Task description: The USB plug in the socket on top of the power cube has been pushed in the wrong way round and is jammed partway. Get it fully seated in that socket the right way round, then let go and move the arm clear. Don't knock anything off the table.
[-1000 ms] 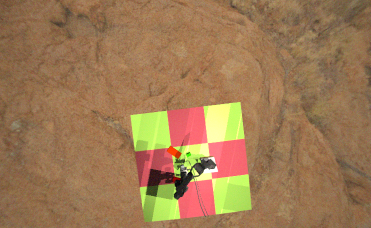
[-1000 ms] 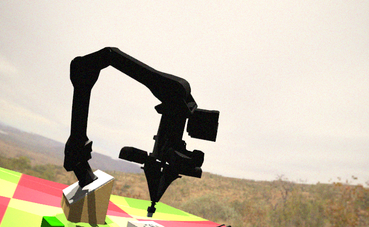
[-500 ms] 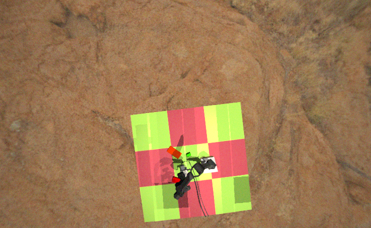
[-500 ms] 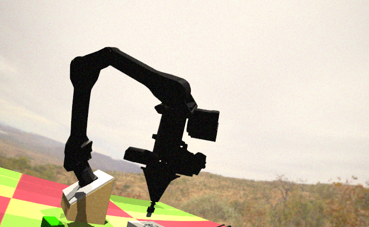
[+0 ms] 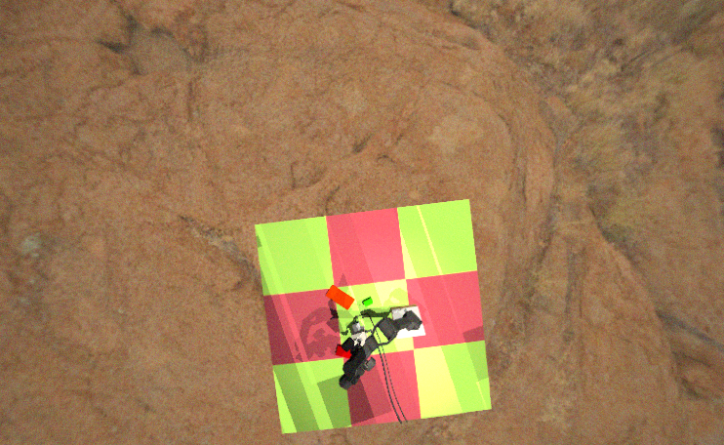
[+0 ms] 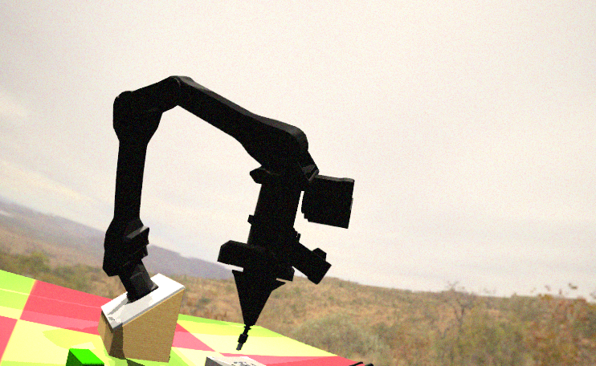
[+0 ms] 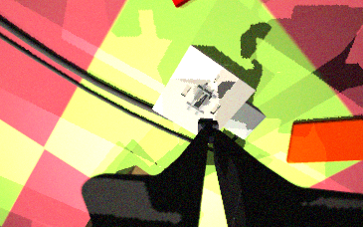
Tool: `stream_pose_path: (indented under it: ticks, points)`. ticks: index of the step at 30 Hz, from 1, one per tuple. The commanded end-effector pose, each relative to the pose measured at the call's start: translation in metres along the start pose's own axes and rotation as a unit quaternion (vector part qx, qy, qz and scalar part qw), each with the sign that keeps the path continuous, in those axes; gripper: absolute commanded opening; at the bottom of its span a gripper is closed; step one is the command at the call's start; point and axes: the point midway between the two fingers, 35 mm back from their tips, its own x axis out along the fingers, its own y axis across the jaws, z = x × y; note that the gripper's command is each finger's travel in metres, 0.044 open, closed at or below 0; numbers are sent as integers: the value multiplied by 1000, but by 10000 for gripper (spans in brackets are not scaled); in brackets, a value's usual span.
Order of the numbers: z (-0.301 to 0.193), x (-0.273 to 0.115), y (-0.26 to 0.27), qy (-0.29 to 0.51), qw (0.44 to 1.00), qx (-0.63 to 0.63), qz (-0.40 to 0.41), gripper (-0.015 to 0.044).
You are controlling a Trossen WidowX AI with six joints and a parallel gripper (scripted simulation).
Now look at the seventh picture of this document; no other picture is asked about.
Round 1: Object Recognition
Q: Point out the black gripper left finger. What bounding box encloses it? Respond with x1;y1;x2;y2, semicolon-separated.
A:
81;129;209;227

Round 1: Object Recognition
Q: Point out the white cube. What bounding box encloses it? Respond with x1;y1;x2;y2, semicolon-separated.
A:
0;17;255;135

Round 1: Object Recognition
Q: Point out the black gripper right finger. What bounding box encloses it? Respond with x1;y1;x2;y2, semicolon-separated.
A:
213;129;363;227

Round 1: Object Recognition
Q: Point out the red rectangular block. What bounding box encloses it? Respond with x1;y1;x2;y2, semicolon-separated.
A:
172;0;190;9

